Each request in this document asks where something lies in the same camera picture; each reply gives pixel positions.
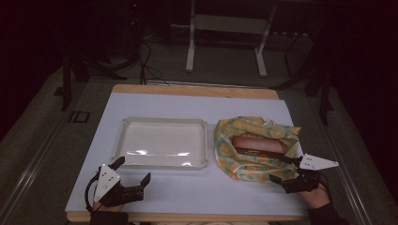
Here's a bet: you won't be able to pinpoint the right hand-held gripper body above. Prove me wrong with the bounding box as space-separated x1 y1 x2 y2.
281 153 340 194

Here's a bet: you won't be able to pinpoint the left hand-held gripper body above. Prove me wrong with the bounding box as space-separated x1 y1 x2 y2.
93 164 145 207

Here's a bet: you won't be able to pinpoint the yellow patterned bag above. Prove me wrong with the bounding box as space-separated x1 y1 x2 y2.
213 115 302 184

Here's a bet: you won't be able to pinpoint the wooden table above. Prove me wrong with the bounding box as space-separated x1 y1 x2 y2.
66 82 310 223

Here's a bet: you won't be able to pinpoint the white table cover sheet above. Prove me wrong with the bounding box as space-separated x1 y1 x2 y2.
65 91 310 218

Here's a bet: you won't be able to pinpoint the black floor bracket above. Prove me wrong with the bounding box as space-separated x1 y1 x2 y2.
68 110 91 124

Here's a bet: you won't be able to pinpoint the white metal stand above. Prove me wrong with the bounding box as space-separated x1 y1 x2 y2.
185 0 278 78

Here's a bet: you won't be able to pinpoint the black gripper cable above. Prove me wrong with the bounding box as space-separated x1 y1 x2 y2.
84 172 101 214

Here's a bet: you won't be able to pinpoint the black floor cables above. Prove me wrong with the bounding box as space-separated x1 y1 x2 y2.
136 38 171 86

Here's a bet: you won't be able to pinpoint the person's left hand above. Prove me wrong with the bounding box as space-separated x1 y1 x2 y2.
92 202 125 214

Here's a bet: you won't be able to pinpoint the white plastic tray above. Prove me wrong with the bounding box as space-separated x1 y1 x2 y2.
113 116 209 171

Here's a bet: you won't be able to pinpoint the brown box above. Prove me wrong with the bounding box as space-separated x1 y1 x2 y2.
231 134 287 160

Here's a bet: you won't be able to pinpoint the person's right hand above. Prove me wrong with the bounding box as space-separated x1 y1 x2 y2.
298 184 332 210

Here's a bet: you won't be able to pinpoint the black stand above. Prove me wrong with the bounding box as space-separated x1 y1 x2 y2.
54 46 128 113
271 31 335 127

